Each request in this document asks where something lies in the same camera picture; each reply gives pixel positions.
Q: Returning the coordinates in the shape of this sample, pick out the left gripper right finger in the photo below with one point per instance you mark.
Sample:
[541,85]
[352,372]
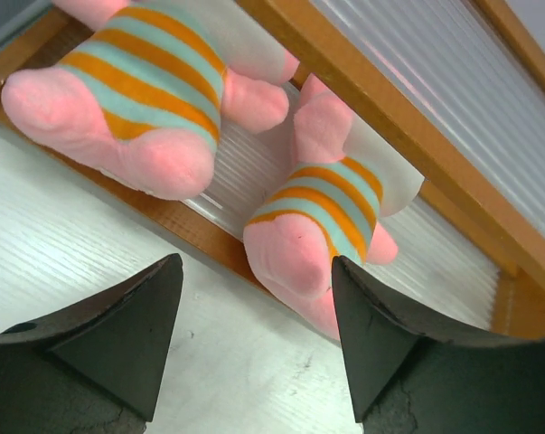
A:
[411,369]

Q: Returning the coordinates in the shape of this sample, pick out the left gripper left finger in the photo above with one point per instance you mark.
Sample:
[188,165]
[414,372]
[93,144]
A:
[95,366]

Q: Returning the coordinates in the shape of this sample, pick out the pink plush face-down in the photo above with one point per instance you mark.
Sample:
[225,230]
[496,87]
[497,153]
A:
[345,178]

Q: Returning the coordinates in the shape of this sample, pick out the pink plush orange stripes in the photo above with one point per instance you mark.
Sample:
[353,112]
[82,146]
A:
[142,100]

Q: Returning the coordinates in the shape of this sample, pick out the wooden three-tier shelf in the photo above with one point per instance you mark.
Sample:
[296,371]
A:
[460,228]

